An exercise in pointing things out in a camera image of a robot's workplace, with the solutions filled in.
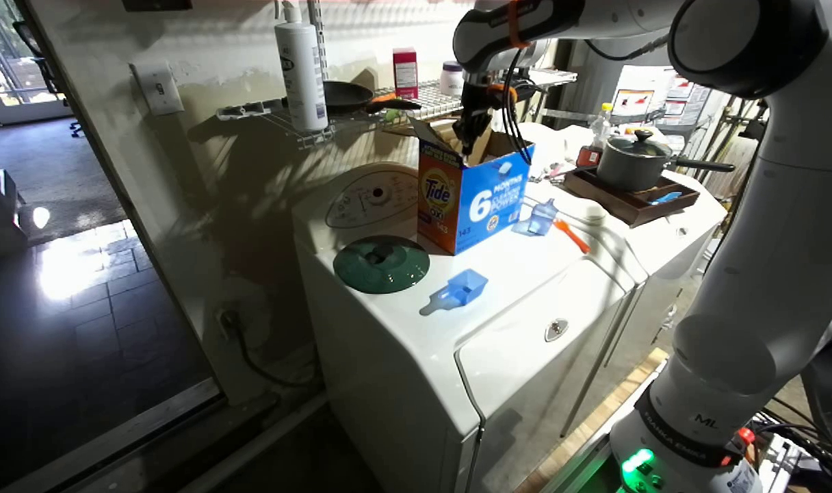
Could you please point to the open cardboard box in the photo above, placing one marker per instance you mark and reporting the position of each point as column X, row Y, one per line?
column 452, row 194

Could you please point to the glass door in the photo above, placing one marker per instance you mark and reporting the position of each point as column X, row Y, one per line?
column 16, row 55

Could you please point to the blue measuring cup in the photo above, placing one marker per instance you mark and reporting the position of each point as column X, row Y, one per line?
column 536, row 219

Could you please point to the grey pot with lid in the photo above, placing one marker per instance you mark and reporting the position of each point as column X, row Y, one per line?
column 630, row 166

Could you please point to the green round lid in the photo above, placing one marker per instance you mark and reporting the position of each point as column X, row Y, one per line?
column 380, row 263

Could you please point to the black frying pan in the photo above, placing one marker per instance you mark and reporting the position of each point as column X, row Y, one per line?
column 346, row 96

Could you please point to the blue plastic scoop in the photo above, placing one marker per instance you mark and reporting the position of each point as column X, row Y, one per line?
column 462, row 287

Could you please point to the orange plastic spoon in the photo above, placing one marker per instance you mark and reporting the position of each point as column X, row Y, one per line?
column 571, row 237

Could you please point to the white jar purple lid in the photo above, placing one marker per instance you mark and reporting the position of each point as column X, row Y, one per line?
column 450, row 83

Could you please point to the clear plastic bottle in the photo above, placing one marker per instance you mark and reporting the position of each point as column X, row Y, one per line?
column 602, row 120

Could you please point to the small dark can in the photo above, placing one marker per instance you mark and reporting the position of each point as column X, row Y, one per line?
column 589, row 160

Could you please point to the white washing machine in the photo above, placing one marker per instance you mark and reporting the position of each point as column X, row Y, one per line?
column 489, row 357

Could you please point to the white wall outlet plate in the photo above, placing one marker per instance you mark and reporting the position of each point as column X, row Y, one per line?
column 160, row 92

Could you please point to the tall white bottle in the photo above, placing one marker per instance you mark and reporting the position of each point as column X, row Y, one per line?
column 302, row 71

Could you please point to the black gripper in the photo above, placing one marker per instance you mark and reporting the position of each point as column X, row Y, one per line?
column 482, row 103

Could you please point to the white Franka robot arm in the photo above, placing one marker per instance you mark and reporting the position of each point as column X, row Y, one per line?
column 782, row 274

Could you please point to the wooden plank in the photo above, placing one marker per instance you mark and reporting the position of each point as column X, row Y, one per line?
column 597, row 420

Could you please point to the blue utensil on tray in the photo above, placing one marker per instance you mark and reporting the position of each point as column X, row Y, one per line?
column 669, row 198

